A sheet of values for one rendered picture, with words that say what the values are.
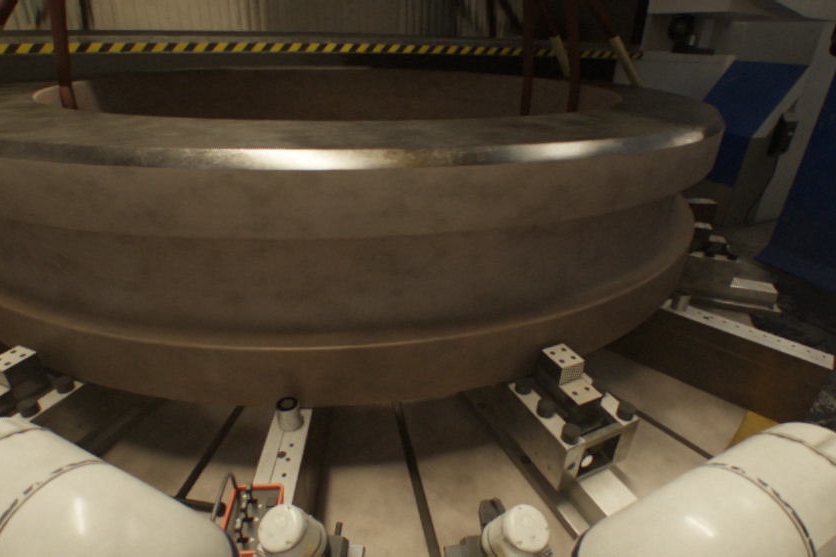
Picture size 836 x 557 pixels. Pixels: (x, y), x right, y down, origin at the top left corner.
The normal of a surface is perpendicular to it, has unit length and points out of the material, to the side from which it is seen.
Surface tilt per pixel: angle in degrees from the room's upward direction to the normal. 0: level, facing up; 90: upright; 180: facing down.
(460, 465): 0
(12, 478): 6
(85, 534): 24
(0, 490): 17
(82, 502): 9
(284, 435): 0
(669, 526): 35
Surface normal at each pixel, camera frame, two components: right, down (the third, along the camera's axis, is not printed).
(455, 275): 0.28, 0.45
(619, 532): -0.76, -0.65
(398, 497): 0.02, -0.88
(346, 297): 0.13, 0.26
